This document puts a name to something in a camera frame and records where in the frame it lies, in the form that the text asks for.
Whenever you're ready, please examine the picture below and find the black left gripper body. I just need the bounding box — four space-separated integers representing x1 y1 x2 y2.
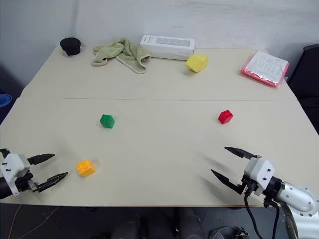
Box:
14 171 40 194

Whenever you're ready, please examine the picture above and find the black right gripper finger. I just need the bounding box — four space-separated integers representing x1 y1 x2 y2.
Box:
224 146 262 160
210 169 244 196

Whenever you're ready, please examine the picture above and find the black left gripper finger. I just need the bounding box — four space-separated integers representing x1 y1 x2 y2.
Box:
26 153 56 166
36 171 69 193

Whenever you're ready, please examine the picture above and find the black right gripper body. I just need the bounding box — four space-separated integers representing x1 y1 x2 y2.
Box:
240 174 260 197

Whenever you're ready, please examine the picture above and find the orange toy brick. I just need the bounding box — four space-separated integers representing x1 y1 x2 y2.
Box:
75 159 97 178

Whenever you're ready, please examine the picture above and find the red toy brick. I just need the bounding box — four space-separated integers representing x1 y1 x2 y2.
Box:
217 109 235 125

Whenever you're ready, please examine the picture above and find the blue round object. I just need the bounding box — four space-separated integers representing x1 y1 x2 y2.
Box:
0 93 12 108

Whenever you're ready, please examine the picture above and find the green toy brick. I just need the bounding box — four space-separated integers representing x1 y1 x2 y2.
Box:
99 114 117 129

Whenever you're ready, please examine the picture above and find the red packet stack with paper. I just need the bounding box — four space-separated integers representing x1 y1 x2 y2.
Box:
240 50 291 89

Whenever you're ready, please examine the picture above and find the black chair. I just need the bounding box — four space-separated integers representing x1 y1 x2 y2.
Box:
286 44 319 136

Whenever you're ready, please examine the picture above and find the large yellow foam block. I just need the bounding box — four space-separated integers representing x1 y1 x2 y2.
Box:
185 52 209 73

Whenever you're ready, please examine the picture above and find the black round bowl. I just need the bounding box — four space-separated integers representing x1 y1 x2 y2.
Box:
59 37 82 58

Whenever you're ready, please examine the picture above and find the white cardboard box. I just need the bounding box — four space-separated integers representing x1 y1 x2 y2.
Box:
139 34 195 61

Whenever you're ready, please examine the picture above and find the light green towel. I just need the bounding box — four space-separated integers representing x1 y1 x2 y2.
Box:
90 37 152 75

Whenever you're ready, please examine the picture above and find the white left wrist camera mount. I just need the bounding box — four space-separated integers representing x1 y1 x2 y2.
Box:
0 153 29 196

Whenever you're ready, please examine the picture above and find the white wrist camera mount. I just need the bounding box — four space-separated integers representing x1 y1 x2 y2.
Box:
243 158 276 196
0 153 29 196

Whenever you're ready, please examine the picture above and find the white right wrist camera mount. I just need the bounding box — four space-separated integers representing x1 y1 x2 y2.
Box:
243 158 276 196

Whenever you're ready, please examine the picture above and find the thin white floor cable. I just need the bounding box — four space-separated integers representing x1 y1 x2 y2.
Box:
9 204 59 239

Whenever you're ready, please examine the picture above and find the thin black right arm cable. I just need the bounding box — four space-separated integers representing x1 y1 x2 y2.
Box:
273 199 284 239

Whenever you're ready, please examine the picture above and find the dark rounded shape with strap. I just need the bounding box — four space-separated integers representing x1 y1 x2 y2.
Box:
208 225 250 239

